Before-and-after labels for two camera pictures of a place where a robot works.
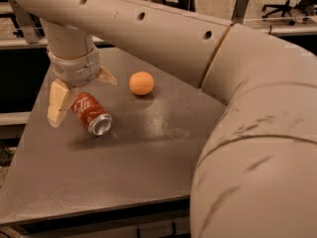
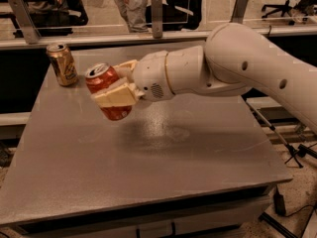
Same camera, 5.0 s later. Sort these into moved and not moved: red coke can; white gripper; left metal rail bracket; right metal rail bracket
Moved: red coke can; white gripper
Not moved: left metal rail bracket; right metal rail bracket
